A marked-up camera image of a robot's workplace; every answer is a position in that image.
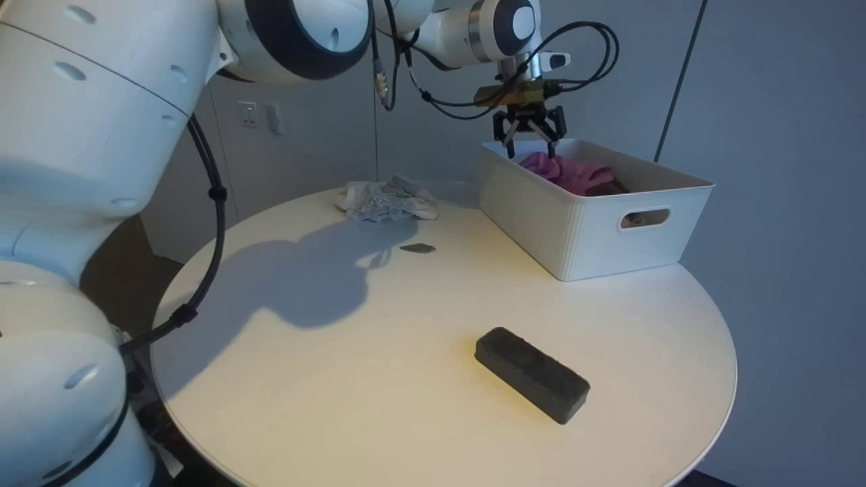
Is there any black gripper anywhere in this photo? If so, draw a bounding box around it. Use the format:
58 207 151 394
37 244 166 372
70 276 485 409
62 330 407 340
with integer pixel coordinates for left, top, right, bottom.
493 102 567 160

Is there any pink cloth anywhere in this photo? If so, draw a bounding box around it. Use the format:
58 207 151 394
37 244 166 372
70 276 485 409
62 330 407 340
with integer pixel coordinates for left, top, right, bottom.
519 152 622 195

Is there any white frayed towel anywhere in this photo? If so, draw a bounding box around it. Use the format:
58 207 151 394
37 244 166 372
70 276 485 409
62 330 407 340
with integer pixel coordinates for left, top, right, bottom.
335 176 439 221

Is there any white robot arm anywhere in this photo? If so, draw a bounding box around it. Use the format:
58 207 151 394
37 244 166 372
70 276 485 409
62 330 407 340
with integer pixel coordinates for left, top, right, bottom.
0 0 541 487

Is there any white plastic storage box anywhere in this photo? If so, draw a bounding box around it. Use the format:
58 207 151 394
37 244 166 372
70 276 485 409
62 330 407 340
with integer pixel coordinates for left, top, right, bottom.
480 137 715 282

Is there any small dark flat chip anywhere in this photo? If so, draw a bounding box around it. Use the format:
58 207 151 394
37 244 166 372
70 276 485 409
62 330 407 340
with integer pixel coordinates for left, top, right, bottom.
400 244 437 255

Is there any black rectangular block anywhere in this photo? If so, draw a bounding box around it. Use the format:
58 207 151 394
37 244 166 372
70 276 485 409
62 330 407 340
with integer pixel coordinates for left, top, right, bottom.
473 326 591 425

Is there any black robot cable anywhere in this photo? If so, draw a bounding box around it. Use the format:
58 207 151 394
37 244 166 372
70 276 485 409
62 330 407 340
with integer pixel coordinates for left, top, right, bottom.
116 115 230 355

